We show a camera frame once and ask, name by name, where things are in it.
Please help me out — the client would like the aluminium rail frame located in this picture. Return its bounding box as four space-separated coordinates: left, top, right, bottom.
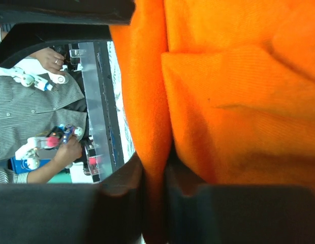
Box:
78 42 112 181

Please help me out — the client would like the black mounting base plate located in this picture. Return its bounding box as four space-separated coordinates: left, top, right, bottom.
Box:
94 42 124 172

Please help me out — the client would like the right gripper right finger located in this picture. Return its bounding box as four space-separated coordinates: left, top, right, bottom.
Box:
165 150 315 243

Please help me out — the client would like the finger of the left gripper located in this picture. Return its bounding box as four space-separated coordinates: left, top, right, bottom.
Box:
0 23 112 68
0 0 135 25

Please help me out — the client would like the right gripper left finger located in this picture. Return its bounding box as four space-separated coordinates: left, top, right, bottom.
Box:
0 154 143 243

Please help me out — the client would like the orange t shirt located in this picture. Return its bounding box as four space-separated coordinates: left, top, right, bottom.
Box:
110 1 315 243

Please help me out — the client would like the floral patterned table cloth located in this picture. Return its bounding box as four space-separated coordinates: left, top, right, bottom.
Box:
107 41 135 163

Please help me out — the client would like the person in striped shirt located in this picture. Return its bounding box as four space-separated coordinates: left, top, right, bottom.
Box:
0 24 88 184

